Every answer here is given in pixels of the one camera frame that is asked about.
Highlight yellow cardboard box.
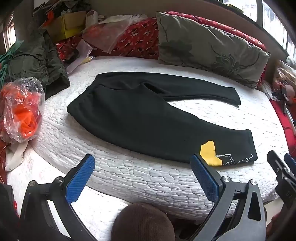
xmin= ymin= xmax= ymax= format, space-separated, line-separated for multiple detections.
xmin=45 ymin=10 xmax=87 ymax=43

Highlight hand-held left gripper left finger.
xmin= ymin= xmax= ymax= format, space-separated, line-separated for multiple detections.
xmin=20 ymin=154 xmax=97 ymax=241

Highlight clear plastic bag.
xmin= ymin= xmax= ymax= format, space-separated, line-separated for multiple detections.
xmin=82 ymin=14 xmax=148 ymax=53

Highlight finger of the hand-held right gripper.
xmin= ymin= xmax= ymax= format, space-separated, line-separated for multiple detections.
xmin=267 ymin=151 xmax=289 ymax=180
xmin=284 ymin=153 xmax=296 ymax=174

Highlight window with dark frame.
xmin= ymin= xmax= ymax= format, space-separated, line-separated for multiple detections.
xmin=228 ymin=0 xmax=296 ymax=56

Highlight dark green jacket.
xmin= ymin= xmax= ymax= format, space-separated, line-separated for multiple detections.
xmin=3 ymin=29 xmax=71 ymax=100

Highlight white paper sheet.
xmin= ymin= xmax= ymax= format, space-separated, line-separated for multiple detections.
xmin=66 ymin=39 xmax=93 ymax=75

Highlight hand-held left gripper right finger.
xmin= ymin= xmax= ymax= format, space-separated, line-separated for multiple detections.
xmin=190 ymin=154 xmax=267 ymax=241

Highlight person's brown-clad knee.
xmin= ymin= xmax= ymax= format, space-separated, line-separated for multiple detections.
xmin=111 ymin=202 xmax=175 ymax=241

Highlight plastic bag with orange cloth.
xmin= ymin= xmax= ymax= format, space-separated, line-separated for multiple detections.
xmin=0 ymin=77 xmax=45 ymax=143

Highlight red patterned blanket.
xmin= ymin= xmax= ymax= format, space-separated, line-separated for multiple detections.
xmin=55 ymin=10 xmax=267 ymax=88

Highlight white plastic object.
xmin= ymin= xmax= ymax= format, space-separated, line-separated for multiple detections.
xmin=4 ymin=141 xmax=29 ymax=172

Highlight pile of toys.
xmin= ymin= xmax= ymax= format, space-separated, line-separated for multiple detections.
xmin=270 ymin=61 xmax=296 ymax=135

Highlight grey floral pillow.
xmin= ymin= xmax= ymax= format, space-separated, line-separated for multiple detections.
xmin=155 ymin=11 xmax=271 ymax=90

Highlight black pants with yellow patch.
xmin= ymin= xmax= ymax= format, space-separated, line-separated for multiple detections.
xmin=67 ymin=72 xmax=258 ymax=167

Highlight white quilted mattress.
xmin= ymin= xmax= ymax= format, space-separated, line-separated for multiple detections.
xmin=7 ymin=56 xmax=289 ymax=241

